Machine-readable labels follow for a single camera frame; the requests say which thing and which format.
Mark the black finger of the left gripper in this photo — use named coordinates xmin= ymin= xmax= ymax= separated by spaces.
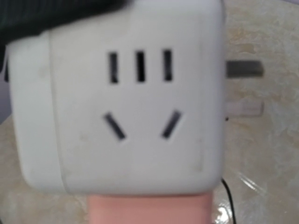
xmin=0 ymin=0 xmax=133 ymax=71

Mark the white cube socket adapter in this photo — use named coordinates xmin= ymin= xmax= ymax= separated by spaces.
xmin=6 ymin=0 xmax=263 ymax=196

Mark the pink charger plug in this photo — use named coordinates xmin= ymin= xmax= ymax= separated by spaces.
xmin=87 ymin=191 xmax=213 ymax=224

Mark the black usb cable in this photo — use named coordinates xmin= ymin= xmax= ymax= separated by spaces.
xmin=221 ymin=177 xmax=238 ymax=224

